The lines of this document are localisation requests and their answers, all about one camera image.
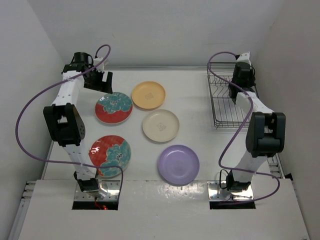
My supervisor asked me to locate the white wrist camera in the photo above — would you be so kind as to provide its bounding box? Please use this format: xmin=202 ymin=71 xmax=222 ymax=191
xmin=93 ymin=57 xmax=108 ymax=73
xmin=235 ymin=51 xmax=252 ymax=66

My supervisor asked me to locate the red teal floral plate upper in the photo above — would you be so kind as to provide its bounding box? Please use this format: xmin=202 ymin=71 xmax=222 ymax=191
xmin=95 ymin=92 xmax=133 ymax=124

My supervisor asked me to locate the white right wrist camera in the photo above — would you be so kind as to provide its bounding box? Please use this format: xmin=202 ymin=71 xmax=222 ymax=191
xmin=235 ymin=51 xmax=252 ymax=66

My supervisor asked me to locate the red teal floral plate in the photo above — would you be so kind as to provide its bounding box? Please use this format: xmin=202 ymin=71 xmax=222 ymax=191
xmin=88 ymin=135 xmax=131 ymax=171
xmin=95 ymin=92 xmax=133 ymax=124

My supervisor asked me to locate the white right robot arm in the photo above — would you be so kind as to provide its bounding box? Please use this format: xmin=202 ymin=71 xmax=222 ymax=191
xmin=226 ymin=61 xmax=286 ymax=192

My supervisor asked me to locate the cream plate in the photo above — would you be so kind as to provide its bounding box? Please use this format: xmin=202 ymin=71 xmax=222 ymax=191
xmin=142 ymin=109 xmax=180 ymax=143

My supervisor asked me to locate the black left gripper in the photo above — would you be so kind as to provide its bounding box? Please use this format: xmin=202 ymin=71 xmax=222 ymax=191
xmin=83 ymin=67 xmax=112 ymax=94

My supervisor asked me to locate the orange plate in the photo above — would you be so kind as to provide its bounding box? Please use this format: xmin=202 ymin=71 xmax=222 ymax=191
xmin=131 ymin=81 xmax=166 ymax=110

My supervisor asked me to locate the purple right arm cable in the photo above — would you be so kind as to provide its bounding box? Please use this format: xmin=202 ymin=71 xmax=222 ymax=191
xmin=207 ymin=51 xmax=281 ymax=205

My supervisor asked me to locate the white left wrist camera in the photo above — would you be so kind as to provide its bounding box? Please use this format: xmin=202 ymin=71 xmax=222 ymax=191
xmin=93 ymin=57 xmax=108 ymax=73

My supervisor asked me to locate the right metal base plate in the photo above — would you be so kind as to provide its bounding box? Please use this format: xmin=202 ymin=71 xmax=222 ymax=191
xmin=207 ymin=180 xmax=254 ymax=202

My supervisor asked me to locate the red teal floral plate lower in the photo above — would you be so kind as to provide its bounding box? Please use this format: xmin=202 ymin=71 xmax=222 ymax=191
xmin=88 ymin=135 xmax=131 ymax=171

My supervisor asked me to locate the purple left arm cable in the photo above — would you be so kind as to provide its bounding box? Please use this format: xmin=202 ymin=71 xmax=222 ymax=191
xmin=14 ymin=44 xmax=125 ymax=201

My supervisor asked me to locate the lavender plate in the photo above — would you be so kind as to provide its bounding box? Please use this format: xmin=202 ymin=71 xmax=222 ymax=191
xmin=157 ymin=144 xmax=200 ymax=186

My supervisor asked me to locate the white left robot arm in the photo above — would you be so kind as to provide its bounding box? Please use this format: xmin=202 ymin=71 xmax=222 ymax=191
xmin=43 ymin=52 xmax=113 ymax=198

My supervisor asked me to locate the grey wire dish rack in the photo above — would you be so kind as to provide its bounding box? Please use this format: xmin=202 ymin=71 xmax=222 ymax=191
xmin=207 ymin=62 xmax=246 ymax=129

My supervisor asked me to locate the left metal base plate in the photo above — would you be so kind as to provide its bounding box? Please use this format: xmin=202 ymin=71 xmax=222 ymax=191
xmin=73 ymin=179 xmax=121 ymax=202

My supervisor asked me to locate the metal base plate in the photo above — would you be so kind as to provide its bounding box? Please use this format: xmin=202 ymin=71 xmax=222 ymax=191
xmin=207 ymin=180 xmax=254 ymax=202
xmin=73 ymin=179 xmax=121 ymax=202

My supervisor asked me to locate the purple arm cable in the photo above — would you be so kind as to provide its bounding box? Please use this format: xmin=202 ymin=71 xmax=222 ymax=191
xmin=207 ymin=51 xmax=281 ymax=205
xmin=14 ymin=44 xmax=125 ymax=201

